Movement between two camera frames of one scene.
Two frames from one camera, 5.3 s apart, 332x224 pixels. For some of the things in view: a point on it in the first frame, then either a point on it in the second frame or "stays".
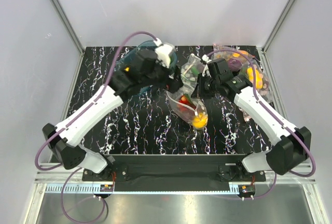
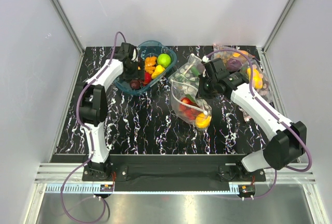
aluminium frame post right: x=262 y=50 stays
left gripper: x=173 y=84 to x=138 y=74
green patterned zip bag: x=190 y=71 stays
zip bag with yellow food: x=258 y=80 stays
